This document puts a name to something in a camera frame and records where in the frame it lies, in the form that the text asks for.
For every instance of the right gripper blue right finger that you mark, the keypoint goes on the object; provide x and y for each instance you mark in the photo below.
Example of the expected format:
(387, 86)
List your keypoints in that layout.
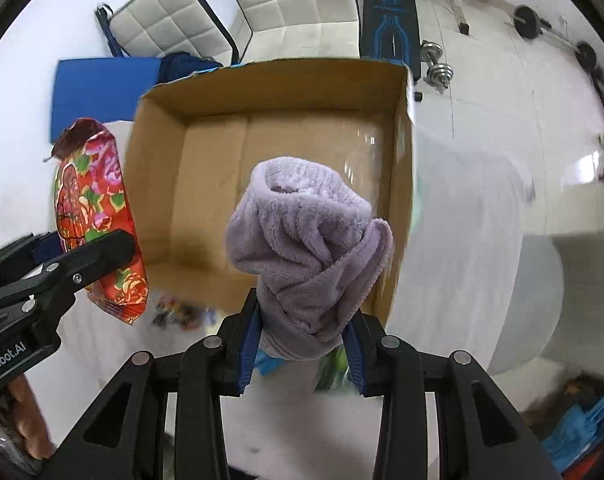
(481, 434)

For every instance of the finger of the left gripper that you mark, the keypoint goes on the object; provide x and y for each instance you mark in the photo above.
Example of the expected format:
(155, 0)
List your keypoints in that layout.
(88, 263)

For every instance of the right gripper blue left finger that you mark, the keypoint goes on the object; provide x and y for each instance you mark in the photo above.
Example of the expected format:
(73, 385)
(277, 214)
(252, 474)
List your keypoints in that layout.
(120, 436)

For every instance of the red floral snack packet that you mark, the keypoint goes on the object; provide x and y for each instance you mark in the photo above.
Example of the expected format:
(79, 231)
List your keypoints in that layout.
(90, 201)

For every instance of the orange panda snack packet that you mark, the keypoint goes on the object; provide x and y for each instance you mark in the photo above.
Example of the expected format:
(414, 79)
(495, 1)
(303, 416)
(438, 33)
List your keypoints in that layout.
(172, 312)

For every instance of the blue long snack packet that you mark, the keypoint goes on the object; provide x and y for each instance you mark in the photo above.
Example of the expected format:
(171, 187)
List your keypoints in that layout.
(266, 364)

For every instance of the green snack packet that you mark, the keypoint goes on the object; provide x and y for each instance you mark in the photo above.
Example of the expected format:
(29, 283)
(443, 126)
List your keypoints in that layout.
(334, 372)

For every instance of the purple towel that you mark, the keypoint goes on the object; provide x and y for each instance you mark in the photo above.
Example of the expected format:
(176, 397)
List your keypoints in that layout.
(314, 246)

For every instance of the person left hand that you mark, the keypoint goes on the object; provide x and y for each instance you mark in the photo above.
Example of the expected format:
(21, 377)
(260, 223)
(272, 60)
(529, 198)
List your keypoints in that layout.
(28, 420)

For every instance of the blue plastic bag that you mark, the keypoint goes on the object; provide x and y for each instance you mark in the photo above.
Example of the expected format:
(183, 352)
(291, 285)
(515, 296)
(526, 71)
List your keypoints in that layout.
(578, 431)

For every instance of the grey office chair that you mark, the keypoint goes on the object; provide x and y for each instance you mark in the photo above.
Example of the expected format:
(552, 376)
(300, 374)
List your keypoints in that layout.
(556, 310)

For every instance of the open cardboard box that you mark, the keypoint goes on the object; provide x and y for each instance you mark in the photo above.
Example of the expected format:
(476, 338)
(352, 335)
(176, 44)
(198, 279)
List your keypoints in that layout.
(195, 142)

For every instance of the blue foam mat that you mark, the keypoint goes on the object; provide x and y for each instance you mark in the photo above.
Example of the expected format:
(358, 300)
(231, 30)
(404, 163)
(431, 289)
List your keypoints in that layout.
(105, 89)

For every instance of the dark blue cloth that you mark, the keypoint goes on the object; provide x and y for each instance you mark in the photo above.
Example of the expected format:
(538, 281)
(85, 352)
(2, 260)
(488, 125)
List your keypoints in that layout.
(179, 65)

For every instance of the white padded chair left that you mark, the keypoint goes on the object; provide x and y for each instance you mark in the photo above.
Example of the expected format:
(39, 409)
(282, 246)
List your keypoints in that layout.
(155, 28)

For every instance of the white padded chair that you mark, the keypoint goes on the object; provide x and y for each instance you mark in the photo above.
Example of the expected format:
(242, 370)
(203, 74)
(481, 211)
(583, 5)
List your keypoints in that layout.
(301, 29)
(155, 28)

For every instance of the white padded chair right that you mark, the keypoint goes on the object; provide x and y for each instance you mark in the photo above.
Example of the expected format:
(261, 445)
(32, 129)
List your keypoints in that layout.
(301, 29)

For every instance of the chrome dumbbell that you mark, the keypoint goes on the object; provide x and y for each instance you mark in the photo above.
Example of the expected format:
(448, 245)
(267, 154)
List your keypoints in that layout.
(439, 75)

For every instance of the black blue bench pad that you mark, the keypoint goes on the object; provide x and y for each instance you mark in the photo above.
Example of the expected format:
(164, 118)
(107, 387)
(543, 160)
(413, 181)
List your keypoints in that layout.
(390, 32)

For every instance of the floor barbell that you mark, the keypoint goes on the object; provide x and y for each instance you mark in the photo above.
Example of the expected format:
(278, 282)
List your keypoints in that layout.
(529, 26)

